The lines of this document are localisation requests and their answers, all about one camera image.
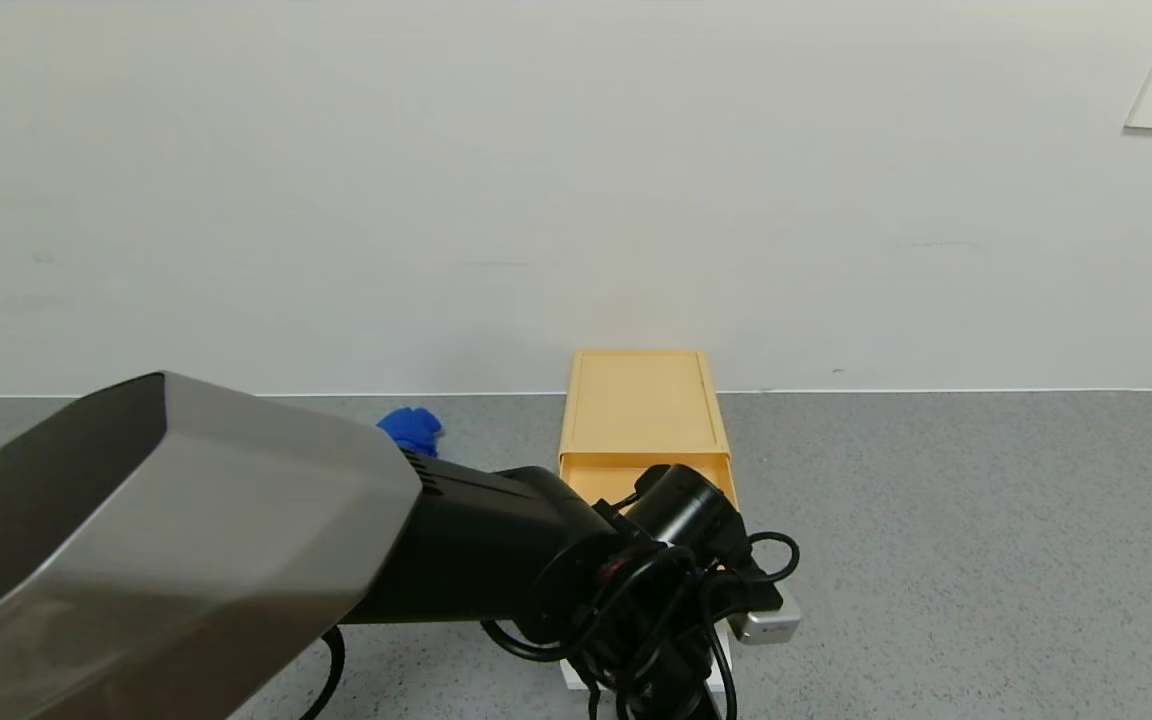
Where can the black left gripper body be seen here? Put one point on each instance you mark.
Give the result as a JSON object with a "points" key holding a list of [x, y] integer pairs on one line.
{"points": [[676, 670]]}

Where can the left robot arm silver black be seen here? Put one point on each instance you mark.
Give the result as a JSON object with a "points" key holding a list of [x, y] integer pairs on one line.
{"points": [[236, 540]]}

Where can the yellow drawer cabinet housing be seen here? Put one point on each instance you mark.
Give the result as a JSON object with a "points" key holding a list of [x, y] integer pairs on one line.
{"points": [[642, 400]]}

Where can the blue rolled cloth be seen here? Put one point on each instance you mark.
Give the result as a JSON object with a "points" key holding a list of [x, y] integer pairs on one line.
{"points": [[411, 430]]}

